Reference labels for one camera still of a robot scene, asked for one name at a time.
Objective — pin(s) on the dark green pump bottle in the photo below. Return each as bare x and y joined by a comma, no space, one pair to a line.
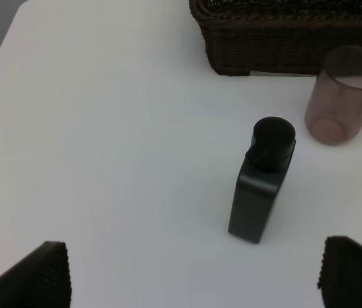
260,178

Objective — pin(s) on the dark brown wicker basket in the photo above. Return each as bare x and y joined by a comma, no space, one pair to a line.
290,37

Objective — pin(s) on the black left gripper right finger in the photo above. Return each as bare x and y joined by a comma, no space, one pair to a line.
340,280

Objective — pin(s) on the translucent pink plastic cup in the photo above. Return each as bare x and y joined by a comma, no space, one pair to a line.
334,112

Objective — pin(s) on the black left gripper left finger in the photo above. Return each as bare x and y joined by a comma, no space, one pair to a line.
41,279

